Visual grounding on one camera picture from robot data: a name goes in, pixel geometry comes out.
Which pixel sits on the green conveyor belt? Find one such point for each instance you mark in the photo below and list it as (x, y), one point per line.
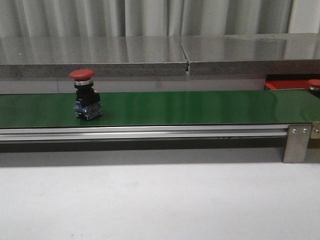
(163, 108)

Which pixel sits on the red plastic tray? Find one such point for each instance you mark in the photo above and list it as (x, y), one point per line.
(287, 84)

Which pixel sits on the red mushroom push button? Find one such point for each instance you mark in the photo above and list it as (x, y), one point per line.
(314, 87)
(88, 102)

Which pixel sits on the aluminium conveyor frame rail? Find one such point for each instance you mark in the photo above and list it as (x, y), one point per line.
(150, 132)

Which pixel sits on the steel conveyor end plate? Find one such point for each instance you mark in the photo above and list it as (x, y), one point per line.
(315, 131)

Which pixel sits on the grey granite counter slab left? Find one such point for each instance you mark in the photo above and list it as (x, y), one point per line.
(45, 57)

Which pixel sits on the white pleated curtain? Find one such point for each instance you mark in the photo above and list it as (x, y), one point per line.
(120, 18)

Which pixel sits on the steel conveyor support bracket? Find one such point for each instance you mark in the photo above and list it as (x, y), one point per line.
(297, 142)

